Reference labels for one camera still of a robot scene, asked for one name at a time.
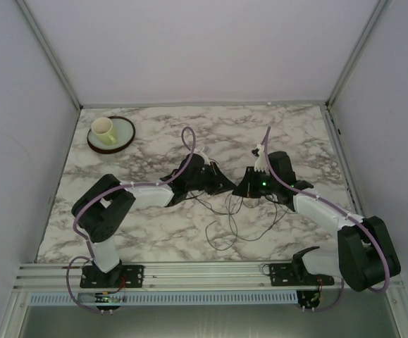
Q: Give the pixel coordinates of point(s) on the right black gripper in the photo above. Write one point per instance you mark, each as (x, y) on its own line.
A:
(246, 186)

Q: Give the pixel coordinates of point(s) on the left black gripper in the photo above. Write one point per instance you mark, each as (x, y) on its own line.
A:
(220, 183)

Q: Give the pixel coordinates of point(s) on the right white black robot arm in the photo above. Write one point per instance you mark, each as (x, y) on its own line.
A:
(364, 254)

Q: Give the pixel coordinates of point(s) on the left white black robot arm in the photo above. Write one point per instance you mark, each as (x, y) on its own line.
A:
(101, 210)

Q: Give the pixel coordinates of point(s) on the white plate with dark rim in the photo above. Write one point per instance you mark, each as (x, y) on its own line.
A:
(125, 135)

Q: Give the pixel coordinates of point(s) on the yellow-green mug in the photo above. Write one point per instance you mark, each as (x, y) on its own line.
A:
(104, 131)

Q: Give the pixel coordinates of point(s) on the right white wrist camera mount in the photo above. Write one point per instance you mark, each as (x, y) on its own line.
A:
(260, 164)

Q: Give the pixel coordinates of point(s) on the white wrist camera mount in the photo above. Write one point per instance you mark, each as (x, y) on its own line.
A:
(204, 153)
(260, 164)

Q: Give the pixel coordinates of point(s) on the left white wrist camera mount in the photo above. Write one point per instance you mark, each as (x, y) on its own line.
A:
(204, 153)

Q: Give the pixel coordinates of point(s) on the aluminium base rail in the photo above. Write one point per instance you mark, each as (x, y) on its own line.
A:
(161, 276)

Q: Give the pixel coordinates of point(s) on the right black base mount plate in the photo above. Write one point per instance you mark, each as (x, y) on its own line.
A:
(293, 274)

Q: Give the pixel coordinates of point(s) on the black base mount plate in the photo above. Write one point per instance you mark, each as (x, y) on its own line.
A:
(293, 274)
(123, 275)

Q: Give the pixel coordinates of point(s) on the blue slotted cable duct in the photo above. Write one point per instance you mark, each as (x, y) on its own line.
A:
(165, 298)

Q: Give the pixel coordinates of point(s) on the right aluminium frame post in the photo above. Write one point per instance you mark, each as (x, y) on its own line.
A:
(359, 48)

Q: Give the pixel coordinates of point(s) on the aluminium frame post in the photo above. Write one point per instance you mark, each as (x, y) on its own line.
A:
(359, 48)
(48, 51)

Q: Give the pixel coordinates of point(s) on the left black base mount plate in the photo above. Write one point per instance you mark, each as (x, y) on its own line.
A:
(123, 275)

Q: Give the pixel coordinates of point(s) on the left aluminium frame post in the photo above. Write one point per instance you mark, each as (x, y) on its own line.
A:
(48, 51)

